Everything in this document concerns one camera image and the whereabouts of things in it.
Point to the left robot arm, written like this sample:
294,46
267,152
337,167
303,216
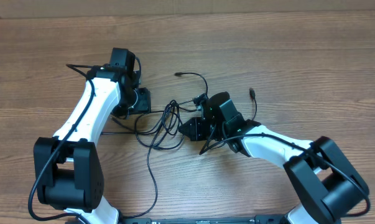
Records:
68,173

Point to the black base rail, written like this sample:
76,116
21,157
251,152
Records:
258,219

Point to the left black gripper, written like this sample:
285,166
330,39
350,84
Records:
142,101

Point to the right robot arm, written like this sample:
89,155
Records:
328,186

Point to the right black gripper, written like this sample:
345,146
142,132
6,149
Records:
198,129

